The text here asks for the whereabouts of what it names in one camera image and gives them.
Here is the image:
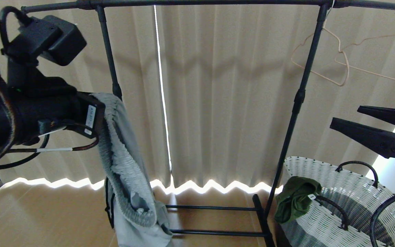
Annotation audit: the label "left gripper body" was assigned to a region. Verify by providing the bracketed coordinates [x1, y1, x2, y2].
[11, 77, 106, 144]

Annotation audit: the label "pink clothes hanger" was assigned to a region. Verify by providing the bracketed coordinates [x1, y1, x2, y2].
[334, 7, 395, 86]
[290, 19, 350, 87]

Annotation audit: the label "pale grey shorts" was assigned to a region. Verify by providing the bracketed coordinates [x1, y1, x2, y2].
[91, 92, 174, 247]

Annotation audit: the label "white laundry basket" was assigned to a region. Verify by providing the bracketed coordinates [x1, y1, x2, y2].
[282, 156, 395, 247]

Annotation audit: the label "black clothes rack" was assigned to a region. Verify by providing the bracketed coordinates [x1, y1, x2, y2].
[21, 0, 395, 247]

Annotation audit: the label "green garment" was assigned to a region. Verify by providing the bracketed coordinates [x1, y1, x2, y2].
[274, 176, 322, 224]

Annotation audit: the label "beige curtain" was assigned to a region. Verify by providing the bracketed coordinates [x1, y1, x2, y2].
[0, 0, 395, 192]

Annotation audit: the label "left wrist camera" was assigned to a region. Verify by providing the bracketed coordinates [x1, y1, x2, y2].
[2, 15, 87, 90]

